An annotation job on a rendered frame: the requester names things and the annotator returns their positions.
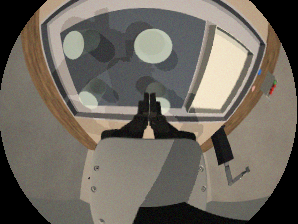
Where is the shallow beige square tray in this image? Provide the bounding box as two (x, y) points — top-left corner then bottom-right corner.
(185, 25), (254, 114)

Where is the clear glass cylinder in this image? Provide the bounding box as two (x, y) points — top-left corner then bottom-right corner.
(63, 29), (100, 59)
(134, 29), (172, 64)
(146, 82), (170, 114)
(79, 78), (106, 109)

